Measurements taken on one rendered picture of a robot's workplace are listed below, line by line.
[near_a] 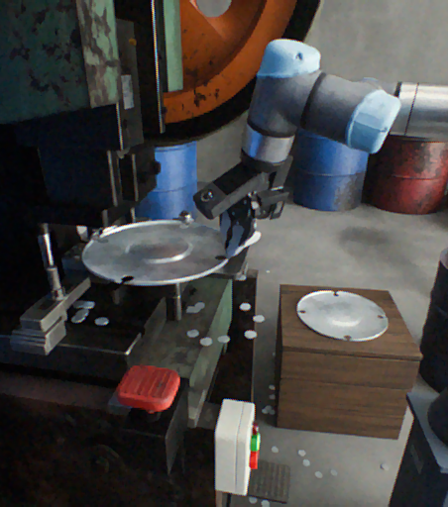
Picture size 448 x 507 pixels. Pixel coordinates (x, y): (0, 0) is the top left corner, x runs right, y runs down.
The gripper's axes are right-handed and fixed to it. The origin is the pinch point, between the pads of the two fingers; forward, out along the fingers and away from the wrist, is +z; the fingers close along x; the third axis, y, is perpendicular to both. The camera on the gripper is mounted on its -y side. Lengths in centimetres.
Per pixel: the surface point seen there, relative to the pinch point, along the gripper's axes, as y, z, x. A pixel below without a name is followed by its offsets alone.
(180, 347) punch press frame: -12.4, 13.3, -7.6
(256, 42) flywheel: 24.5, -26.0, 33.6
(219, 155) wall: 194, 139, 246
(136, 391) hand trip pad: -27.8, -3.0, -20.0
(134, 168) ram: -13.3, -11.9, 13.2
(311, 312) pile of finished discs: 51, 48, 5
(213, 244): 1.5, 3.4, 5.9
